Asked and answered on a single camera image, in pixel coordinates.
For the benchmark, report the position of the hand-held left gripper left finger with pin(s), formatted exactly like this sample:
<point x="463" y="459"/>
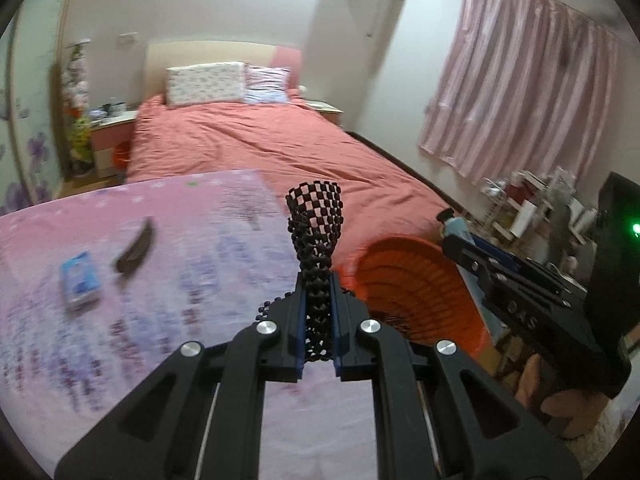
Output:
<point x="300" y="330"/>

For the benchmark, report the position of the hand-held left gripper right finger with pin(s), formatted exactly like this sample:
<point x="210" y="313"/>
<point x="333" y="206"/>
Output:
<point x="336" y="330"/>

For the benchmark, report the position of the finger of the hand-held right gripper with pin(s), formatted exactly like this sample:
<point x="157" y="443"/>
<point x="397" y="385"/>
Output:
<point x="530" y="310"/>
<point x="520" y="262"/>

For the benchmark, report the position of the pale blue tube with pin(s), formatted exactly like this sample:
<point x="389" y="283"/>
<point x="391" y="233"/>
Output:
<point x="454" y="226"/>

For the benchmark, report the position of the orange plastic basket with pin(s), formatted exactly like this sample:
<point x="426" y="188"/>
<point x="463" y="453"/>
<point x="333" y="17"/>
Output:
<point x="415" y="280"/>

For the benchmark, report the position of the black white checkered sock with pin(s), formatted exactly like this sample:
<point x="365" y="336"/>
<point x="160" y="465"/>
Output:
<point x="317" y="230"/>

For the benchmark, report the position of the person's right hand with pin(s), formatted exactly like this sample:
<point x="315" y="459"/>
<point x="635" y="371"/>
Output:
<point x="555" y="405"/>

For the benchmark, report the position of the white storage rack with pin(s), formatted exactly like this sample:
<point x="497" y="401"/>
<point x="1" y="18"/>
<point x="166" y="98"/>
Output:
<point x="530" y="210"/>

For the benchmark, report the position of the pink purple printed blanket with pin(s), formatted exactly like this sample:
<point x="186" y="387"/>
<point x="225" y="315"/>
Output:
<point x="150" y="270"/>

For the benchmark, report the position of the dark brown curved object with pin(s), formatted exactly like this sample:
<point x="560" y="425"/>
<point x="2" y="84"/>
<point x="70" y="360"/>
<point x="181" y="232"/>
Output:
<point x="134" y="250"/>

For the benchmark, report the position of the salmon bed duvet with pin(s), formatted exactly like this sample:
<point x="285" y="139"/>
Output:
<point x="260" y="150"/>

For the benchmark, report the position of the pink curtain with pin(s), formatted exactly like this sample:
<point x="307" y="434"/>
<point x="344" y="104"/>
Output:
<point x="520" y="75"/>

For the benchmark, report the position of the beige bedside table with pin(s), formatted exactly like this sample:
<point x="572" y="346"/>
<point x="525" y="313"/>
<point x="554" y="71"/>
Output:
<point x="325" y="109"/>

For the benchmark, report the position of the blue tissue packet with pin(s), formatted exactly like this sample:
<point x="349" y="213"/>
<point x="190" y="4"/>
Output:
<point x="80" y="280"/>

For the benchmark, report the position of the striped pink pillow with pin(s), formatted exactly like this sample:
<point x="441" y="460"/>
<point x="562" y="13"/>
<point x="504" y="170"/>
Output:
<point x="267" y="85"/>

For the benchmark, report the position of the orange plastic container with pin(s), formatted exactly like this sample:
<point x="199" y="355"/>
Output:
<point x="123" y="156"/>

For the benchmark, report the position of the floral white pillow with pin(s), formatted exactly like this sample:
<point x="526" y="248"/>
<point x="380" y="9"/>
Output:
<point x="205" y="84"/>

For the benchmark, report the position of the pink white nightstand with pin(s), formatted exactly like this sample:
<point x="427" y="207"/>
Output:
<point x="112" y="140"/>

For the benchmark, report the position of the white mug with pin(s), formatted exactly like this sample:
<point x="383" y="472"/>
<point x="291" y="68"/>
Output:
<point x="119" y="108"/>

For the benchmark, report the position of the beige pink headboard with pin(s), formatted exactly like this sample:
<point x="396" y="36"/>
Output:
<point x="210" y="52"/>

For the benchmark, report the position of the hanging stuffed toys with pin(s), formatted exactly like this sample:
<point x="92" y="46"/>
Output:
<point x="77" y="110"/>

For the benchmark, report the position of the flower print wardrobe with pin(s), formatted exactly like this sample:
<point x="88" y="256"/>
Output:
<point x="30" y="110"/>

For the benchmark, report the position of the white wall socket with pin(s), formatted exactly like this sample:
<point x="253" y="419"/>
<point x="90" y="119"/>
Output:
<point x="127" y="38"/>

